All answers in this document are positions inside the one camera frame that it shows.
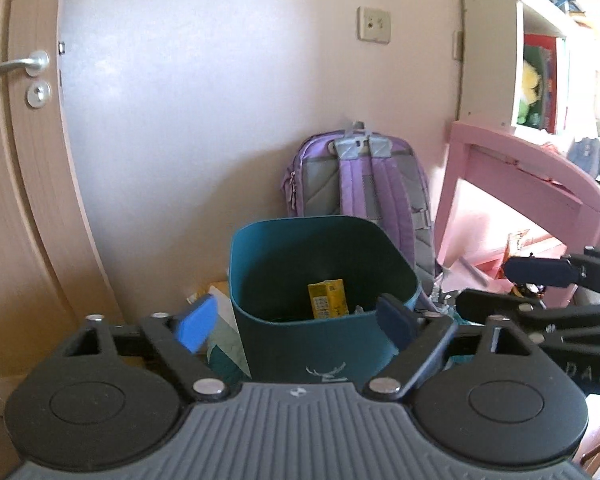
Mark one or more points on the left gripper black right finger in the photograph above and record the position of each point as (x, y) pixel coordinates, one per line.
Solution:
(426, 341)

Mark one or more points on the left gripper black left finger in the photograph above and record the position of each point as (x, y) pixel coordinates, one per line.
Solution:
(169, 342)

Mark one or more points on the teal trash bin with deer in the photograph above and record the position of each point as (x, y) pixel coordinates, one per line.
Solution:
(304, 293)

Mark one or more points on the beige wooden door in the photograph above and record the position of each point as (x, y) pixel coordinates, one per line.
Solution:
(51, 275)

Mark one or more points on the white yellow folded bag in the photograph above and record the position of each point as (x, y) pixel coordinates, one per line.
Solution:
(225, 353)

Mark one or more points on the pink wooden desk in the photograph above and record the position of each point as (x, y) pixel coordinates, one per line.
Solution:
(544, 187)

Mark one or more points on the yellow small carton box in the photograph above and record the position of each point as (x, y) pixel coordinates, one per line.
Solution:
(328, 299)

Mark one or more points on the purple grey backpack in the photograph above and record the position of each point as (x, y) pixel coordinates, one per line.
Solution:
(365, 174)

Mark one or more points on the white bookshelf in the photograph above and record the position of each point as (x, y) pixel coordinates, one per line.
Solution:
(532, 68)

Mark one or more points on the silver door lock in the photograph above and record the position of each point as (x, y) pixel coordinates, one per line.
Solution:
(38, 94)

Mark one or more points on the silver door handle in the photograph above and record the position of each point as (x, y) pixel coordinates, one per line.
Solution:
(33, 65)

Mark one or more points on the beige wall socket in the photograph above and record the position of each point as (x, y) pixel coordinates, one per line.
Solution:
(374, 25)

